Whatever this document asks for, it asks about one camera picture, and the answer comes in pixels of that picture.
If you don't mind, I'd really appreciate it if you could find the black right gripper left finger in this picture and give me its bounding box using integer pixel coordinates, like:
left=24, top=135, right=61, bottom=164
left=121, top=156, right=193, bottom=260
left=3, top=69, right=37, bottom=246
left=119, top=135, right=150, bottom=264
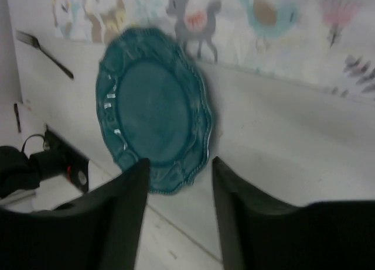
left=1, top=159, right=150, bottom=269

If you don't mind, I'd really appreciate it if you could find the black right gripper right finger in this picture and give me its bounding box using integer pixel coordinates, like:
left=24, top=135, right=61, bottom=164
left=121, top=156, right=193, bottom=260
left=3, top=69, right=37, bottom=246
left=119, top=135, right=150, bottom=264
left=212, top=158, right=374, bottom=269

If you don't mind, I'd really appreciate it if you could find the teal scalloped ceramic plate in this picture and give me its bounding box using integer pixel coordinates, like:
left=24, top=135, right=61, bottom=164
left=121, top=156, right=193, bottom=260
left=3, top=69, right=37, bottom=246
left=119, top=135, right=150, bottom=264
left=96, top=28, right=213, bottom=195

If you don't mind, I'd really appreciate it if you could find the animal print cloth placemat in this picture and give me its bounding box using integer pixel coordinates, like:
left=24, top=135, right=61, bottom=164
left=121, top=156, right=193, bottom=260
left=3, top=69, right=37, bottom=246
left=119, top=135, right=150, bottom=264
left=52, top=0, right=374, bottom=100

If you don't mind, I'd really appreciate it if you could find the dark metal fork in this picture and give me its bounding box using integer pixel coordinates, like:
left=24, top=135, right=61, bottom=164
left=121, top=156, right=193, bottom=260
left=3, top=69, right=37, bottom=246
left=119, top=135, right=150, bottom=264
left=16, top=30, right=74, bottom=80

